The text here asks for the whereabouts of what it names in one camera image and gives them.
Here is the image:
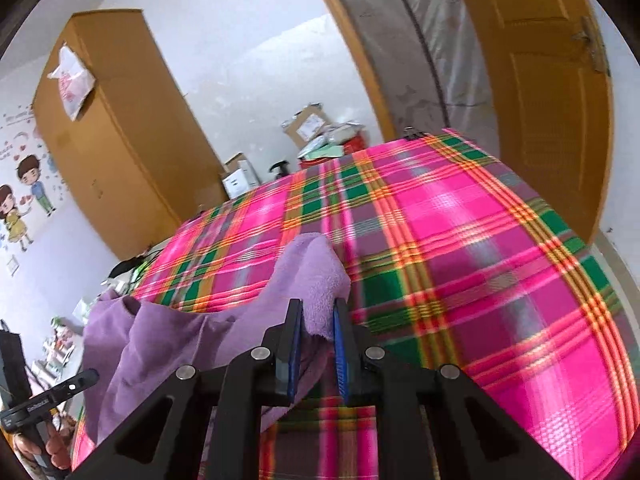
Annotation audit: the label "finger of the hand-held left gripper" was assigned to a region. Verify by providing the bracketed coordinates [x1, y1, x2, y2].
[47, 369, 100, 403]

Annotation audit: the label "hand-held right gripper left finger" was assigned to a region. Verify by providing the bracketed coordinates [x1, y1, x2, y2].
[67, 299, 304, 480]

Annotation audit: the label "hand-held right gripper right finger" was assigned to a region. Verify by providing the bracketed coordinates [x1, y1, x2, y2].
[332, 299, 576, 480]

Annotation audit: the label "purple fleece cloth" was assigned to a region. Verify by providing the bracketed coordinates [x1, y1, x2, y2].
[82, 233, 352, 446]

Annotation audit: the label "person's left hand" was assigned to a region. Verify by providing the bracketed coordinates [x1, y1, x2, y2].
[44, 424, 73, 469]

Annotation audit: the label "black pouch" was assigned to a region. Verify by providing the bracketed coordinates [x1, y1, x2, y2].
[109, 257, 148, 280]

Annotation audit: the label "pink plaid bed sheet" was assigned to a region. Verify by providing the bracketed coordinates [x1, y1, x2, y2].
[70, 127, 640, 480]

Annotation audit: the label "small white box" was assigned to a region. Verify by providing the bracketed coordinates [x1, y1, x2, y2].
[221, 152, 261, 200]

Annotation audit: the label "grey mail bags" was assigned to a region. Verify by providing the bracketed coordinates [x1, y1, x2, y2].
[297, 120, 361, 158]

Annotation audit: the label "brown cardboard box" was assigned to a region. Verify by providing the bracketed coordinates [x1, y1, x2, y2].
[281, 102, 333, 151]

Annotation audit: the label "wooden wardrobe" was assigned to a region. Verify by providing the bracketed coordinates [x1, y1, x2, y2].
[32, 8, 228, 261]

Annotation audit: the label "white plastic bag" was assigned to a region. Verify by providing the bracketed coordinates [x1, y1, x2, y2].
[47, 45, 96, 122]

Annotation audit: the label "wooden door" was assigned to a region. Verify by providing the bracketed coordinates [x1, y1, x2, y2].
[445, 0, 615, 246]

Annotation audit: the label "plastic-wrapped mattress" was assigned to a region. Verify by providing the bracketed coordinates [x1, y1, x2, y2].
[320, 0, 501, 143]

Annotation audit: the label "cartoon wall sticker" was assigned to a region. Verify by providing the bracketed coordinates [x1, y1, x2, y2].
[0, 105, 68, 261]

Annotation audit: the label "wooden door frame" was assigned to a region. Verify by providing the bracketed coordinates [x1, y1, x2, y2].
[302, 0, 401, 143]

